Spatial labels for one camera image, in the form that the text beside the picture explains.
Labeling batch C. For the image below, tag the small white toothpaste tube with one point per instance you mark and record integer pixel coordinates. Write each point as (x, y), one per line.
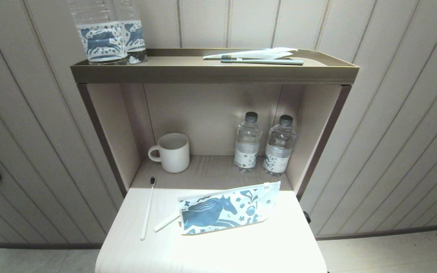
(165, 223)

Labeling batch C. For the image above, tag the brown shelf unit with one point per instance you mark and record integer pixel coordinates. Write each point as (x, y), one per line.
(203, 74)

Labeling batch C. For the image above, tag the large horse label water bottle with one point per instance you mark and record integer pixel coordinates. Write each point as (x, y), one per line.
(135, 36)
(101, 41)

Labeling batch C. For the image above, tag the white paper wrapper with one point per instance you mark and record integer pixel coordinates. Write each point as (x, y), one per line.
(268, 54)

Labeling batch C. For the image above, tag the small black knob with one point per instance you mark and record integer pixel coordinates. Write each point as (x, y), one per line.
(307, 217)

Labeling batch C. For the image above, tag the small clear water bottle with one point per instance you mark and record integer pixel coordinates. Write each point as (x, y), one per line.
(247, 144)
(279, 148)

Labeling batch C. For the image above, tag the pale green toothbrush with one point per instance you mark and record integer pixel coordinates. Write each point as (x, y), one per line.
(271, 61)

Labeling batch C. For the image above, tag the blue horse print pouch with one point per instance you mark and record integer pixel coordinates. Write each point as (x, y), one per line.
(218, 212)

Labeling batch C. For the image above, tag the white toothbrush black bristles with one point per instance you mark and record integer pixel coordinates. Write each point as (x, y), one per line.
(147, 212)

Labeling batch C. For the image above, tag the white ribbed mug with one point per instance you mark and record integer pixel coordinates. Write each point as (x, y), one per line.
(175, 153)

